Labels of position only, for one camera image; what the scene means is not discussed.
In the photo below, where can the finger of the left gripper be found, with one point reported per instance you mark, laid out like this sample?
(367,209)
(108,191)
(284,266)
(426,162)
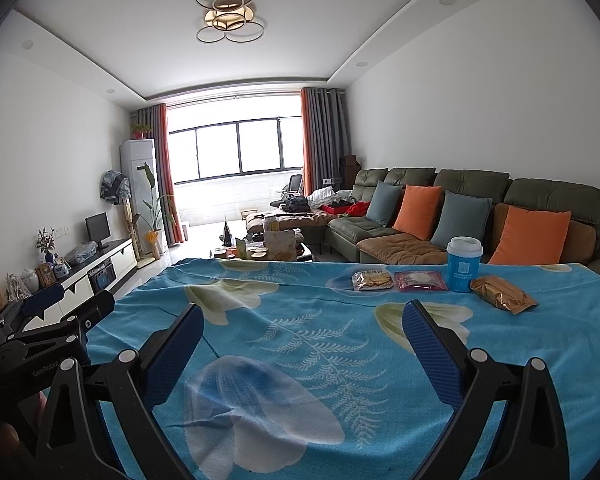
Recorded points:
(94,310)
(44,298)

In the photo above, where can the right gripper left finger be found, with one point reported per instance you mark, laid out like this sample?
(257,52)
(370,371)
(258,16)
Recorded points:
(75,442)

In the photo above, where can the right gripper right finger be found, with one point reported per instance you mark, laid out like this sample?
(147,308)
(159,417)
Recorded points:
(531,440)

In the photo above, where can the white black tv cabinet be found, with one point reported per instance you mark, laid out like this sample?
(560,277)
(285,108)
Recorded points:
(78,285)

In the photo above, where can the small black monitor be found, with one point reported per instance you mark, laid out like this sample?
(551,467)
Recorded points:
(97,228)

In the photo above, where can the tall green potted plant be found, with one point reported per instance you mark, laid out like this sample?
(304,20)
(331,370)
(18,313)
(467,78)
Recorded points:
(160,211)

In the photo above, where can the white standing air conditioner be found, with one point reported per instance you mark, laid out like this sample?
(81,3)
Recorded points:
(134,155)

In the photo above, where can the small gold snack packet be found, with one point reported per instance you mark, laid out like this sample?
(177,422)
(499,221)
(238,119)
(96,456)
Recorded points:
(501,294)

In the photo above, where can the cluttered coffee table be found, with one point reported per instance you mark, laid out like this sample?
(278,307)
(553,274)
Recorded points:
(281,245)

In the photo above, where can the blue floral tablecloth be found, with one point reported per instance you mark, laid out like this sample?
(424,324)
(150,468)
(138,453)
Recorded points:
(300,376)

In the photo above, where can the large window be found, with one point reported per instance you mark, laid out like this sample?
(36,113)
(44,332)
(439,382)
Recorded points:
(239,148)

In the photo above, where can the left orange grey curtain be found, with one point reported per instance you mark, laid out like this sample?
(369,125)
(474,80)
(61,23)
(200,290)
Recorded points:
(153,120)

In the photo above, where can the orange grey curtain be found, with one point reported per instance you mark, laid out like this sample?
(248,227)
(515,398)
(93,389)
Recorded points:
(153,120)
(327,139)

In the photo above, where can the blue lidded coffee cup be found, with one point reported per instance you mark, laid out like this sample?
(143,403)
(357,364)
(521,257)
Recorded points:
(464,257)

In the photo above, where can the pink snack packet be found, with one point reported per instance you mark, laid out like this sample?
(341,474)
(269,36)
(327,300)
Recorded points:
(420,280)

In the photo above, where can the orange cushion near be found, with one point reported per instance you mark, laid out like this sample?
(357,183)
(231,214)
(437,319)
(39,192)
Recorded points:
(528,237)

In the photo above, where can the orange cushion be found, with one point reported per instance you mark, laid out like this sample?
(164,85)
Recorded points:
(418,211)
(528,237)

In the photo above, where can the clear cracker packet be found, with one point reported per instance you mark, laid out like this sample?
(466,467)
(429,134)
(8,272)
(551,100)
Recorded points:
(367,280)

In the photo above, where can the grey-blue cushion near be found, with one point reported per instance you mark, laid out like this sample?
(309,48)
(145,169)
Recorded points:
(461,215)

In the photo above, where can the grey-blue cushion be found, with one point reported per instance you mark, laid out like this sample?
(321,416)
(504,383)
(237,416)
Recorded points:
(461,215)
(383,203)

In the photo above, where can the green sectional sofa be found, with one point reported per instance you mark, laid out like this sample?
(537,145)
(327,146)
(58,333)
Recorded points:
(360,240)

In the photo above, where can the orange cushion far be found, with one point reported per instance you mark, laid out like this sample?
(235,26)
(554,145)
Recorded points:
(418,211)

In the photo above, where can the right orange grey curtain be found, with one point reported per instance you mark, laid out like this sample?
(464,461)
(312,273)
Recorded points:
(327,139)

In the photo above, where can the grey-blue cushion far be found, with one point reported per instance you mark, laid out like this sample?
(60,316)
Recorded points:
(383,203)

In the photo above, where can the ring ceiling lamp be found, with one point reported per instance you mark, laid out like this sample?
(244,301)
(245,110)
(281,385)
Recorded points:
(234,21)

